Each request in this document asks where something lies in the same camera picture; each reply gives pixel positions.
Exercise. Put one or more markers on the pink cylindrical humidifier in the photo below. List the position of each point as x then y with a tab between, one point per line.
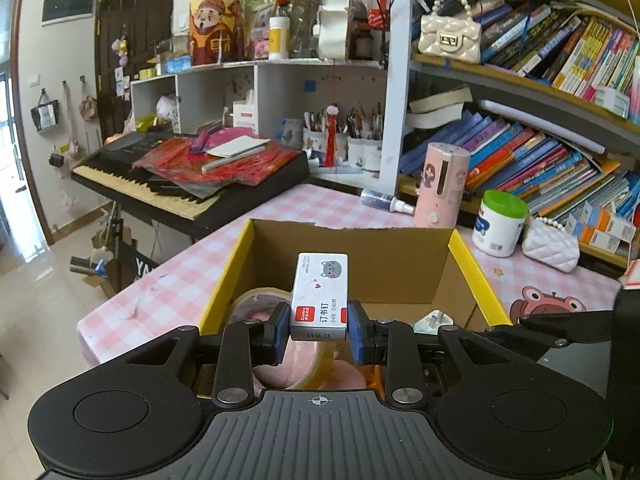
442	185

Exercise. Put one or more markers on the white power adapter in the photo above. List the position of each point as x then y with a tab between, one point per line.
432	321

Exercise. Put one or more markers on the small spray bottle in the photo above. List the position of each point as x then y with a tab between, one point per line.
382	200

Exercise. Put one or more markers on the brown glass bottle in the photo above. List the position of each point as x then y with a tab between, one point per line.
362	45

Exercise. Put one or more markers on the large pink plush pig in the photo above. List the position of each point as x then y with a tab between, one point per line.
272	375

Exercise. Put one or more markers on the white pen cup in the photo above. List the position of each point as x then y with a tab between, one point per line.
316	145
374	155
357	152

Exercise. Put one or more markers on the hanging tote bag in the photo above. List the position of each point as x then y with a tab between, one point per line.
45	115

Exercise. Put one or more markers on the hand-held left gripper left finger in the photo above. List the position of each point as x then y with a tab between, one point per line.
281	332

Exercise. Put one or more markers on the wall electrical panel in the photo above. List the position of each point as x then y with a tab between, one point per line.
67	9

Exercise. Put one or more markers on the pile of red paper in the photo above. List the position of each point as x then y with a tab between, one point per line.
240	167

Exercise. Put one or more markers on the dark wooden door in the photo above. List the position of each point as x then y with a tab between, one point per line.
135	20

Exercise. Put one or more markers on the clear packing tape roll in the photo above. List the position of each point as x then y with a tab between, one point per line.
257	297

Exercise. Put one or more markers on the white bottle yellow label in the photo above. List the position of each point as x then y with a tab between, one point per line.
279	40

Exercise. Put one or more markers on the yellow cardboard box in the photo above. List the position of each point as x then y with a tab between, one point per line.
380	260

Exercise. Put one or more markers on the keyboard stand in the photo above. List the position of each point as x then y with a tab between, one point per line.
120	255

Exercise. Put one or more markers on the red tassel ornament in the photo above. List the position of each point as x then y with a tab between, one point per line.
333	140

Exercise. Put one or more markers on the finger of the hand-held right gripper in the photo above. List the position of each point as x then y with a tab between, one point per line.
560	330

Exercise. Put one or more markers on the white plastic bag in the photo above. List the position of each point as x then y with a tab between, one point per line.
166	109

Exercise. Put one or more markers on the black electronic keyboard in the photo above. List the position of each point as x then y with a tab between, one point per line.
270	180

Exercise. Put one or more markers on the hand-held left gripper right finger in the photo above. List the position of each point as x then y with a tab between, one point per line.
357	332

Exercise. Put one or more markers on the white bookcase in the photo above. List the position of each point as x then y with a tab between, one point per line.
395	85

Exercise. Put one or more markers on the stack of small orange boxes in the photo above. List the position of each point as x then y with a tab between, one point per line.
600	227

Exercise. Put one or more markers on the white staples box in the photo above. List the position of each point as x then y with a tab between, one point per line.
320	290

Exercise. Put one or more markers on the white quilted purse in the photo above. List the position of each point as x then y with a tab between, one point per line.
550	247

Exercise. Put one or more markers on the row of shelf books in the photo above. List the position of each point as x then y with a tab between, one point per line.
575	55

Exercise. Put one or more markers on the white paper roll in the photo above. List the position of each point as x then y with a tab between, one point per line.
334	30

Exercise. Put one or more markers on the thick open books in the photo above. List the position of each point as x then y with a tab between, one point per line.
440	107

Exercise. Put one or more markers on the white paper bag red label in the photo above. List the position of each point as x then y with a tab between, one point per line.
245	117

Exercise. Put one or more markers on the cream quilted handbag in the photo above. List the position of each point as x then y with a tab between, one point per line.
450	32

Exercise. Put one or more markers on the white cubby shelf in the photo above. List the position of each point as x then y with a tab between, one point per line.
205	95

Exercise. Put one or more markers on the row of colourful books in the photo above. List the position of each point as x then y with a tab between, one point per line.
525	165

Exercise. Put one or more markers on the fortune god figure box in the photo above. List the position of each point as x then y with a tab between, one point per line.
217	35

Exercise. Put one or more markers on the white jar green lid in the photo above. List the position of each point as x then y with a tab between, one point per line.
500	230

